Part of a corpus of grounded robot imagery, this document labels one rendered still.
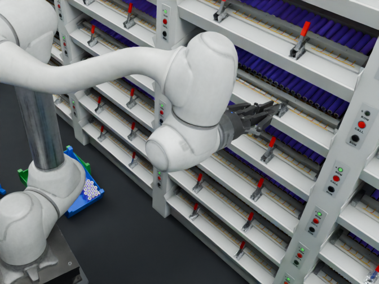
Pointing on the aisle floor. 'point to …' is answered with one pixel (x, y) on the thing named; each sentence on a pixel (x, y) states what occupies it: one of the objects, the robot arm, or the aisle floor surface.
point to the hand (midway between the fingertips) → (267, 109)
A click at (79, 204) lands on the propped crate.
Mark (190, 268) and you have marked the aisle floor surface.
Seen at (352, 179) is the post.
